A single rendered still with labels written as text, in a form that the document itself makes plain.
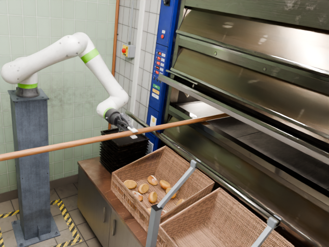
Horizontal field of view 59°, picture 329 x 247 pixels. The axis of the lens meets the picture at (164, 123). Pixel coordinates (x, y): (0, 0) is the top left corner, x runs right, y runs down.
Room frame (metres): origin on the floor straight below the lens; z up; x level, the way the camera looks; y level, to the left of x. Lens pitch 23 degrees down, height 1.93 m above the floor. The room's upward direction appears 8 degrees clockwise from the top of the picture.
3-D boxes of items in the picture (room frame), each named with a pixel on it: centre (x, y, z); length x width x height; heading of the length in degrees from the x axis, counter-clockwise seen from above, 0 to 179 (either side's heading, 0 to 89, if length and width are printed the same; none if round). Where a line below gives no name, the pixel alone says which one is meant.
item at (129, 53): (2.52, 0.40, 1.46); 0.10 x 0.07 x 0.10; 40
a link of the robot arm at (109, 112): (1.67, 0.32, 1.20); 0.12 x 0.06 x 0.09; 130
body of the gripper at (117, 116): (1.61, 0.28, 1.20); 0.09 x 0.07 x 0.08; 40
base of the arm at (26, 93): (1.87, 0.98, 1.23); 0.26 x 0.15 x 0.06; 38
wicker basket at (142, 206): (1.69, -0.03, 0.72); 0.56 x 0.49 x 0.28; 40
